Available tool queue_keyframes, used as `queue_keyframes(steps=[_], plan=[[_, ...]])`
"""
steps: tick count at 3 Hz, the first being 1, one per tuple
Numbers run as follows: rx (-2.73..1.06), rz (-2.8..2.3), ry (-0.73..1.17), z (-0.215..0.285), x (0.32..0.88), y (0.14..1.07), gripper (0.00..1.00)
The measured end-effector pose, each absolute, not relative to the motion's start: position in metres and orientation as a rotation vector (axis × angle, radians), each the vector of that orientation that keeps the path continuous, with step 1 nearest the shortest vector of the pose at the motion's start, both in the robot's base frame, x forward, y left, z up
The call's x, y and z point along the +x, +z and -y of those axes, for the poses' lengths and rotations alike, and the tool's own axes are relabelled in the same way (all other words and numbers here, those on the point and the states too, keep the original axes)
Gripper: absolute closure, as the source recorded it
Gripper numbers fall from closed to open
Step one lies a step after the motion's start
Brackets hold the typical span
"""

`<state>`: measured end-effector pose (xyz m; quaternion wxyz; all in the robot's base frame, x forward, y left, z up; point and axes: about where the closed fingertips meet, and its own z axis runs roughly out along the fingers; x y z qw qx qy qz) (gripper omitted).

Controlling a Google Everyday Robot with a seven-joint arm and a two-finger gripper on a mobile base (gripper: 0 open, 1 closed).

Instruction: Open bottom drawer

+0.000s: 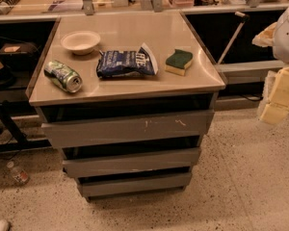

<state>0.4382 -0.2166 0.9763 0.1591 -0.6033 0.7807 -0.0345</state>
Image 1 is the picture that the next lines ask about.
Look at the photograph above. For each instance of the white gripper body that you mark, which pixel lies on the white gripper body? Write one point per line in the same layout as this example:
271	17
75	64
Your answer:
287	38

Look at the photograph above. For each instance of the black bag on shelf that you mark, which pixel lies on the black bag on shelf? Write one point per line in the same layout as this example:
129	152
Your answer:
19	56

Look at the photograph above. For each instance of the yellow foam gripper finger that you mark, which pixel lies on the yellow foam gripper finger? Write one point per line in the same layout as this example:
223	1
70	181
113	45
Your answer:
272	114

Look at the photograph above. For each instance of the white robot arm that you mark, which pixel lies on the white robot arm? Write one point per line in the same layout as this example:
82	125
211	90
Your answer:
277	36

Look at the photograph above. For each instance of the black metal stand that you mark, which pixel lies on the black metal stand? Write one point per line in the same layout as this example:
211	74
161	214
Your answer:
21	142

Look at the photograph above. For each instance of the green soda can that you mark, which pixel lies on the green soda can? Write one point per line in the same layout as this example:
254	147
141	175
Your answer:
63	76

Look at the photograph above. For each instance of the grey middle drawer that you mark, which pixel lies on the grey middle drawer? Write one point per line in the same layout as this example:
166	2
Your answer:
131	163

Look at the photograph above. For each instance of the green yellow sponge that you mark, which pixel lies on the green yellow sponge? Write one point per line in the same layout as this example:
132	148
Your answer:
179	61

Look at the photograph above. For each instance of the grey bottom drawer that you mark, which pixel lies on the grey bottom drawer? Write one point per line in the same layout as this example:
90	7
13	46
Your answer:
135	185

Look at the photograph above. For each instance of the grey top drawer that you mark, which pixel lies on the grey top drawer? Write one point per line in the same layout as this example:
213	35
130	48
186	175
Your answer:
127	128

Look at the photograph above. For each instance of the white object floor corner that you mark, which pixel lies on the white object floor corner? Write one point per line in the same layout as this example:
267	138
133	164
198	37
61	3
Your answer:
4	225

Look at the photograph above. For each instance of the blue chip bag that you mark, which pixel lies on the blue chip bag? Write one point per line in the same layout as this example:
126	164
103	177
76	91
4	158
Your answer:
115	63

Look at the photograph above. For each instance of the grey drawer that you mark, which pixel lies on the grey drawer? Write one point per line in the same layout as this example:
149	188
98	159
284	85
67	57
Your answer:
127	128
131	163
135	185

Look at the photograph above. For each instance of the white bowl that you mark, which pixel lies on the white bowl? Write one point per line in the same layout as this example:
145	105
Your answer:
80	42

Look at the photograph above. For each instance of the grey drawer cabinet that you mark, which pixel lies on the grey drawer cabinet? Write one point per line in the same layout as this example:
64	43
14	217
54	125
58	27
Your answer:
162	93

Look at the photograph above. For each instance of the plastic bottle on floor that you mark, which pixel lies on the plastic bottle on floor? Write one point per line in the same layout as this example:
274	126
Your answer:
18	173

